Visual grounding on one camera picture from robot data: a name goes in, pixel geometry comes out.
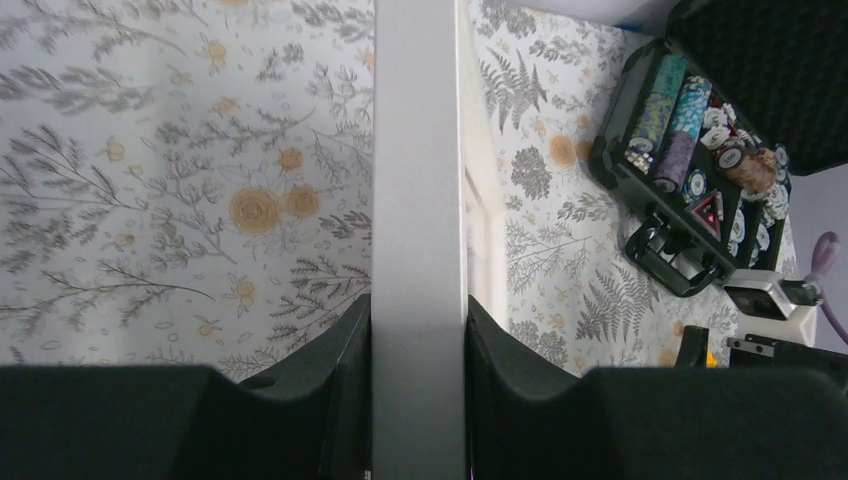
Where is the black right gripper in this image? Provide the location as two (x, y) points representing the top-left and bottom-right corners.
(674, 324), (848, 389)

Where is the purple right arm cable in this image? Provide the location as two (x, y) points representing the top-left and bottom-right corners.
(804, 230), (848, 347)

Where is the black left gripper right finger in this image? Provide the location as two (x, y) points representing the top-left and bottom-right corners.
(465, 301), (847, 479)

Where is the playing card deck box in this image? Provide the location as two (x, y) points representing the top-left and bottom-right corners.
(687, 192), (723, 240)

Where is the black poker chip case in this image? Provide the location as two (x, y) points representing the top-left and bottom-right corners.
(590, 1), (847, 297)

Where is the white picture frame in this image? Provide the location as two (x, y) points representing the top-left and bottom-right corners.
(371, 1), (508, 479)

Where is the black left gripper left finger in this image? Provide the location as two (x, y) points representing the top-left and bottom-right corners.
(1, 295), (371, 479)

